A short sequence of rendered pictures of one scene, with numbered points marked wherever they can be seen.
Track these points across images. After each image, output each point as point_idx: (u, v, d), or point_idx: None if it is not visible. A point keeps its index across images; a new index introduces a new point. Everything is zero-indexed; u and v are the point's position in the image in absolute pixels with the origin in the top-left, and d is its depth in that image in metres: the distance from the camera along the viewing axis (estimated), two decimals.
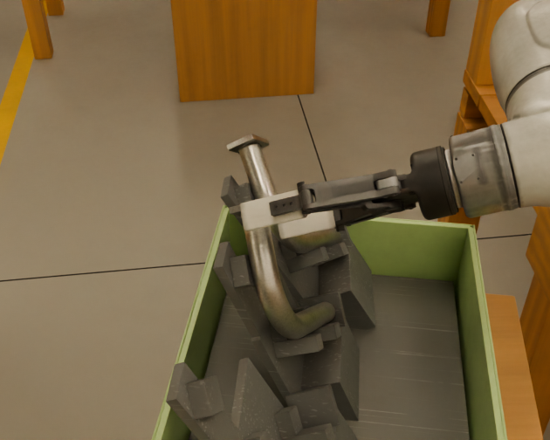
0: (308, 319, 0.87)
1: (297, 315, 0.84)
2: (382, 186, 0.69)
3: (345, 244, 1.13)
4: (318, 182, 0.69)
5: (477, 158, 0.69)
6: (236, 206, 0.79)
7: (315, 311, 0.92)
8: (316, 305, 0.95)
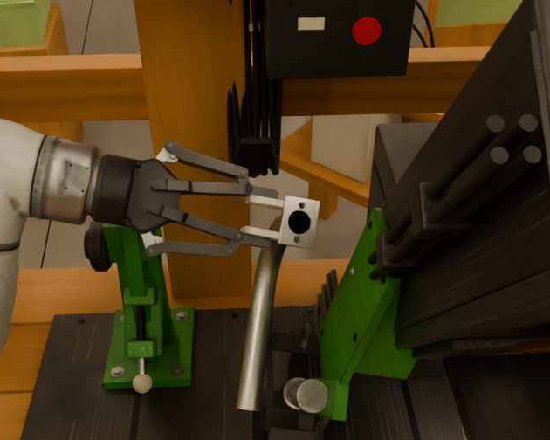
0: (252, 297, 0.90)
1: (259, 269, 0.90)
2: (179, 147, 0.79)
3: None
4: (233, 164, 0.78)
5: (74, 142, 0.75)
6: (312, 205, 0.79)
7: (250, 335, 0.89)
8: (251, 362, 0.88)
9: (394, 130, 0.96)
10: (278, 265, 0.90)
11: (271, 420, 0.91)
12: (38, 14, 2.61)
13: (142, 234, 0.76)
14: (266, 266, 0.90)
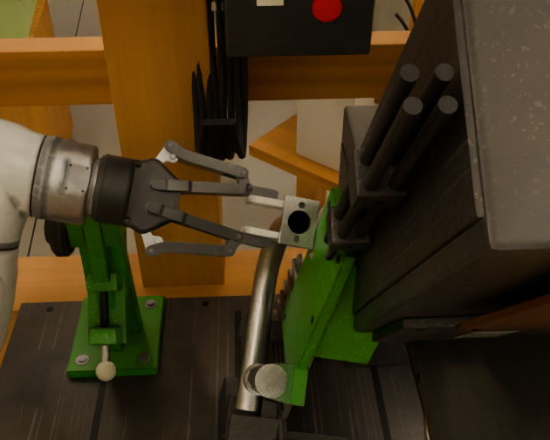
0: (252, 297, 0.90)
1: (259, 269, 0.90)
2: (179, 147, 0.79)
3: None
4: (233, 164, 0.78)
5: (74, 142, 0.75)
6: (312, 205, 0.79)
7: (250, 335, 0.89)
8: (250, 362, 0.88)
9: (361, 112, 0.94)
10: (278, 266, 0.90)
11: (235, 407, 0.89)
12: (24, 7, 2.59)
13: (142, 234, 0.76)
14: (265, 267, 0.90)
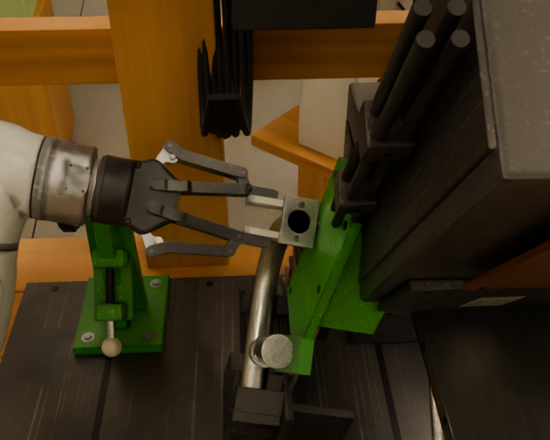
0: (253, 299, 0.90)
1: (260, 271, 0.90)
2: (178, 148, 0.79)
3: None
4: (233, 164, 0.78)
5: (74, 144, 0.75)
6: (312, 204, 0.79)
7: (250, 337, 0.89)
8: (252, 364, 0.88)
9: (366, 88, 0.95)
10: (278, 267, 0.90)
11: (240, 381, 0.90)
12: None
13: (142, 235, 0.76)
14: (266, 268, 0.90)
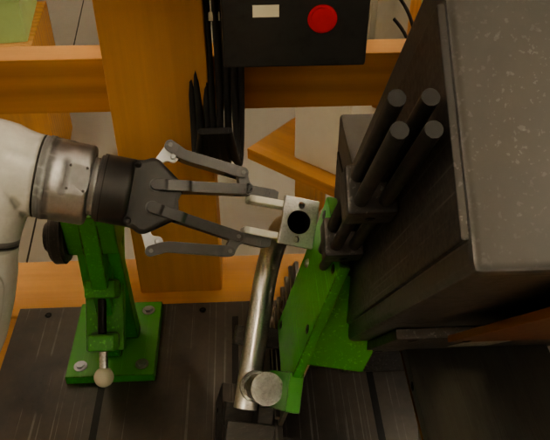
0: (251, 297, 0.90)
1: (259, 268, 0.90)
2: (179, 147, 0.79)
3: None
4: (233, 163, 0.78)
5: (74, 142, 0.75)
6: (312, 205, 0.79)
7: (249, 334, 0.89)
8: (250, 361, 0.88)
9: (357, 120, 0.95)
10: (278, 265, 0.90)
11: (231, 414, 0.90)
12: (24, 10, 2.60)
13: (142, 234, 0.76)
14: (265, 266, 0.90)
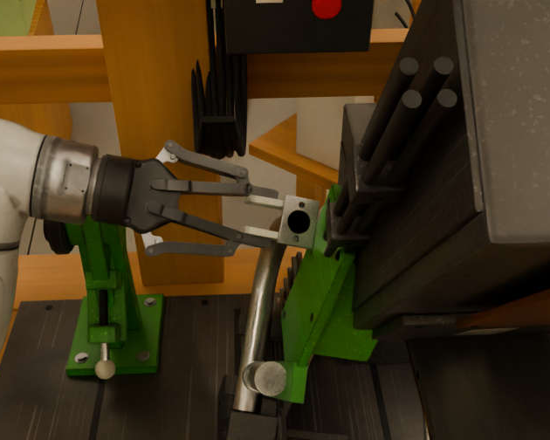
0: (251, 298, 0.90)
1: (259, 269, 0.90)
2: (179, 147, 0.79)
3: None
4: (233, 164, 0.78)
5: (74, 142, 0.75)
6: (312, 205, 0.79)
7: (248, 336, 0.89)
8: (249, 362, 0.88)
9: (360, 109, 0.94)
10: (278, 266, 0.90)
11: None
12: (24, 6, 2.59)
13: (142, 234, 0.76)
14: (265, 267, 0.90)
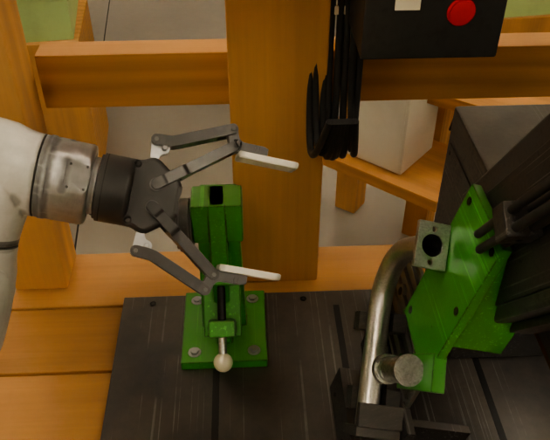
0: (369, 317, 0.93)
1: (376, 289, 0.93)
2: (164, 137, 0.78)
3: None
4: (221, 126, 0.78)
5: (75, 141, 0.75)
6: (445, 229, 0.82)
7: (368, 354, 0.92)
8: (370, 380, 0.91)
9: (473, 112, 0.98)
10: (395, 286, 0.93)
11: (357, 396, 0.93)
12: (70, 9, 2.63)
13: (137, 232, 0.76)
14: (383, 287, 0.93)
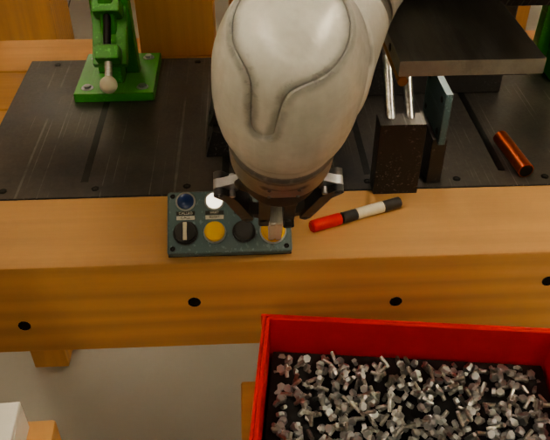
0: None
1: None
2: (335, 182, 0.69)
3: None
4: (313, 214, 0.74)
5: None
6: None
7: None
8: None
9: None
10: None
11: None
12: None
13: (234, 183, 0.66)
14: None
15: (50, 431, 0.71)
